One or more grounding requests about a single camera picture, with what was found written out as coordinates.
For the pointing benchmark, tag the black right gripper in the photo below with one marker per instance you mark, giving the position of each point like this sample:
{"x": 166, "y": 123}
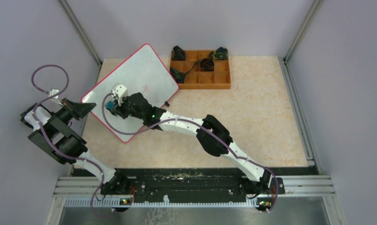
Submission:
{"x": 121, "y": 109}

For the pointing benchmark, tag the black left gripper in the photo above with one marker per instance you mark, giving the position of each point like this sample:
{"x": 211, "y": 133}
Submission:
{"x": 78, "y": 110}

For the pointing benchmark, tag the blue eraser sponge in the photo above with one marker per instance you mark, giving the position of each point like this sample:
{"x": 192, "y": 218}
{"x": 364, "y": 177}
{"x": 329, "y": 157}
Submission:
{"x": 109, "y": 105}

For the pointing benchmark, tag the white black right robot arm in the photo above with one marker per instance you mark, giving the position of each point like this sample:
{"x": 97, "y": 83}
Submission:
{"x": 214, "y": 138}

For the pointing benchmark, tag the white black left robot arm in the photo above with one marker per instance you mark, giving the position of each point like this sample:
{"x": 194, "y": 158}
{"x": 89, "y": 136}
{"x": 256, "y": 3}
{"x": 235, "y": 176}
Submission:
{"x": 53, "y": 135}

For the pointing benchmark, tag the black rolled cloth left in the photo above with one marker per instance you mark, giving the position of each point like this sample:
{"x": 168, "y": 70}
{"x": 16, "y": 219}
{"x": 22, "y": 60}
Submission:
{"x": 178, "y": 54}

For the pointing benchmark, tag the orange wooden compartment tray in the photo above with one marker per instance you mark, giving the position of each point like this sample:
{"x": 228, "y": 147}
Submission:
{"x": 219, "y": 79}

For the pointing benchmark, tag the dark patterned long cloth strip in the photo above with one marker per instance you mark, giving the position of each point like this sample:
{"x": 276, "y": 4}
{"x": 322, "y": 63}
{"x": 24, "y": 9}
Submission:
{"x": 188, "y": 71}

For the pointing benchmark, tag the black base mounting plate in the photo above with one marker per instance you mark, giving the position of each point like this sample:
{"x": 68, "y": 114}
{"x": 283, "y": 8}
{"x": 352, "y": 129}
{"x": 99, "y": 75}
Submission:
{"x": 192, "y": 185}

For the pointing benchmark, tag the dark rolled cloth right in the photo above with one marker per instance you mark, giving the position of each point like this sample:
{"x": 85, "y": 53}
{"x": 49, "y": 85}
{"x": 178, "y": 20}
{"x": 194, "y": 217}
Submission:
{"x": 221, "y": 54}

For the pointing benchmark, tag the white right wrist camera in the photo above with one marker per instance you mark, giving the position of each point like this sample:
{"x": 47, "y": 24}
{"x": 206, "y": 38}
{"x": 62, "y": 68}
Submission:
{"x": 118, "y": 93}

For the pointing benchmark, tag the aluminium left corner post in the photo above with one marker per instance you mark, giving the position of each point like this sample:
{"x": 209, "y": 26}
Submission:
{"x": 84, "y": 37}

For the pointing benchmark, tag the aluminium corner post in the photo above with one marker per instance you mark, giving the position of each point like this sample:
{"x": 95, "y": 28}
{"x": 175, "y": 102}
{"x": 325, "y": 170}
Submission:
{"x": 316, "y": 4}
{"x": 84, "y": 37}

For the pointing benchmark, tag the aluminium front frame rail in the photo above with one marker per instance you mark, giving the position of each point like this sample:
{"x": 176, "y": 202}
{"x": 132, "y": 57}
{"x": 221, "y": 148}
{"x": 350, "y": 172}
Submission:
{"x": 78, "y": 191}

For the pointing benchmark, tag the aluminium right corner post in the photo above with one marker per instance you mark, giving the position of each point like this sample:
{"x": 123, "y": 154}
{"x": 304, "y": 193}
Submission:
{"x": 316, "y": 4}

